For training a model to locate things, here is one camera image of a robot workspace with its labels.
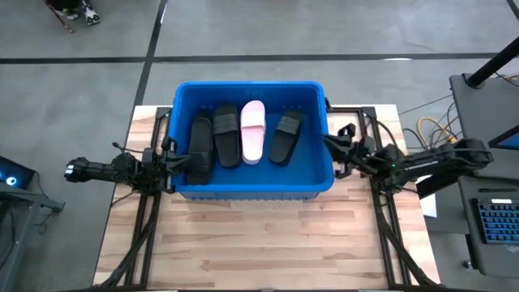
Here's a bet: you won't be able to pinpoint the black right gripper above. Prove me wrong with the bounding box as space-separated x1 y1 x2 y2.
324 123 384 179

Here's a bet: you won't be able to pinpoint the grey desk top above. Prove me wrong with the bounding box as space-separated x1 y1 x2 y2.
448 72 519 182

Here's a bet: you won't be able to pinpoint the dark grey side desk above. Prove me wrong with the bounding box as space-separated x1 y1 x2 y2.
0 182 66 292

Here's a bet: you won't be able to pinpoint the black pole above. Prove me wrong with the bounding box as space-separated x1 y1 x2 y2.
465 35 519 88

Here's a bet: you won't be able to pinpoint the laptop blue screen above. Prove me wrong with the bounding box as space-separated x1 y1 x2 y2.
487 124 519 152

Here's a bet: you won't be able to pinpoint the grey keyboard desk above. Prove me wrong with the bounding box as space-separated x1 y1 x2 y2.
457 175 519 280

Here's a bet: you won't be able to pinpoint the white paper sheet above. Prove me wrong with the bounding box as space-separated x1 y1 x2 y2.
416 174 439 219

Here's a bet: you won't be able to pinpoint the person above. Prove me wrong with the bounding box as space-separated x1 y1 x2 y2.
43 0 102 34

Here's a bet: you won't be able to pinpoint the black floor cables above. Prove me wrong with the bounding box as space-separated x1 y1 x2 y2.
399 92 465 143

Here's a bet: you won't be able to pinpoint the black metal table frame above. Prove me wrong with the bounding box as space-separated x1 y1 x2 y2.
93 105 442 292

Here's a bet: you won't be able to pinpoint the black device blue light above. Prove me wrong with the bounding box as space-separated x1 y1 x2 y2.
0 156 36 191

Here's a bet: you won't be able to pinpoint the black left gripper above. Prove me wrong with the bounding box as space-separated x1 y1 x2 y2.
153 137 191 191

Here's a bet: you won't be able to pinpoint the black rubber slide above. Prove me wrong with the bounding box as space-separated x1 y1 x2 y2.
212 102 242 169
268 108 305 167
185 118 217 187

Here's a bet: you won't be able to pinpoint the pink rubber slide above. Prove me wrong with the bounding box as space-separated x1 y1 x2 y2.
239 100 268 166

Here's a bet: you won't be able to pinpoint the backlit keyboard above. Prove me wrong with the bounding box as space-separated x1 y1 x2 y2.
470 197 519 245

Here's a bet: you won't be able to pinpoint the yellow cable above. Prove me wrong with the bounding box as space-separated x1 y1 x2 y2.
417 116 461 144

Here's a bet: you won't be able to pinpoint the blue plastic bin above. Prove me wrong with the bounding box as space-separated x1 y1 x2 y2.
167 79 336 202

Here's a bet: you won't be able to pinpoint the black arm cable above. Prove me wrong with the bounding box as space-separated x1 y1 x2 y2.
375 119 406 149

